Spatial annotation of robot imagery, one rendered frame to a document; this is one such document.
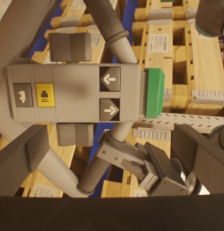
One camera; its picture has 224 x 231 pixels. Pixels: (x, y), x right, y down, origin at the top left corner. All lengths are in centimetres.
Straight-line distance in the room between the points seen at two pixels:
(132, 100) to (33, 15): 19
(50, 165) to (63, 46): 21
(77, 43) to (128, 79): 9
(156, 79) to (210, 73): 105
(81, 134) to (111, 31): 17
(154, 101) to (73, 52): 15
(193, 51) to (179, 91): 38
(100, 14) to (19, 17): 12
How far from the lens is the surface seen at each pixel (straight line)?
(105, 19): 27
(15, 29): 30
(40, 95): 27
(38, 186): 111
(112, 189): 96
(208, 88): 122
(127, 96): 26
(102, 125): 113
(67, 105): 26
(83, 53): 26
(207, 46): 148
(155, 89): 27
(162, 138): 100
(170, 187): 29
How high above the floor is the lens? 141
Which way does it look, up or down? 14 degrees down
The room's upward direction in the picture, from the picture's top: 94 degrees clockwise
